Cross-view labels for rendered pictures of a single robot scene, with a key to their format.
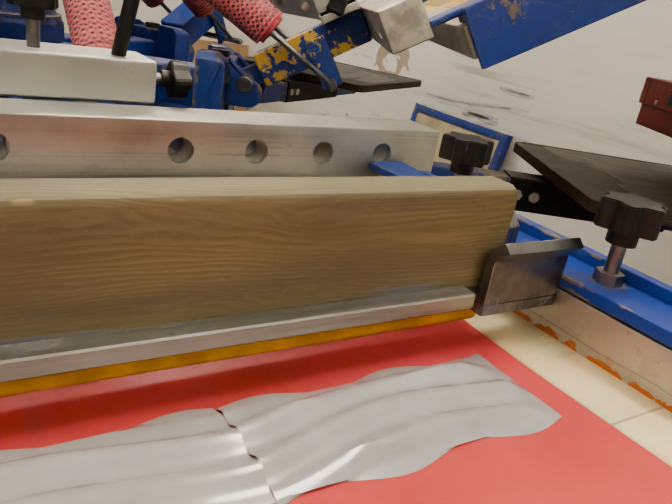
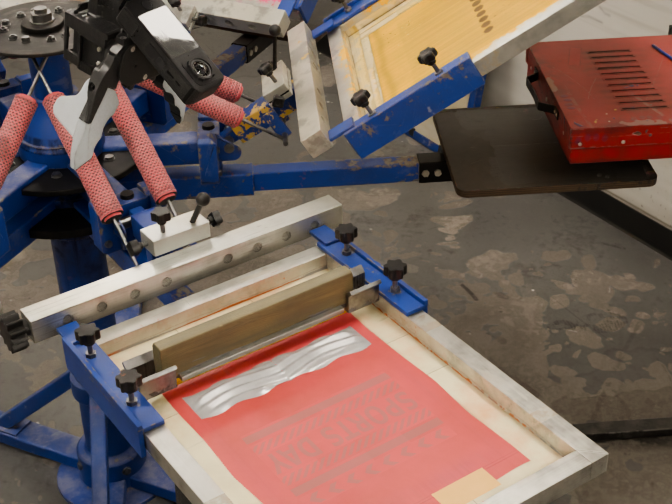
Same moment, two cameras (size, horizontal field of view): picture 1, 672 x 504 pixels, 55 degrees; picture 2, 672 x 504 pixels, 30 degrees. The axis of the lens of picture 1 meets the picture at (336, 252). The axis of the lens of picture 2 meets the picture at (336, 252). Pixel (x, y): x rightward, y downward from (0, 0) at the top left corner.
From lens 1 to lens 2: 196 cm
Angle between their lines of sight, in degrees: 12
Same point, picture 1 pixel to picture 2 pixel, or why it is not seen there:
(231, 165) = (248, 256)
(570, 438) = (371, 350)
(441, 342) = (338, 323)
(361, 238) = (301, 304)
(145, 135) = (214, 258)
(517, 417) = (355, 347)
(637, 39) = not seen: outside the picture
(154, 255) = (248, 327)
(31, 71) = (166, 244)
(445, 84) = not seen: outside the picture
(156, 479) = (262, 379)
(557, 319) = (381, 305)
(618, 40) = not seen: outside the picture
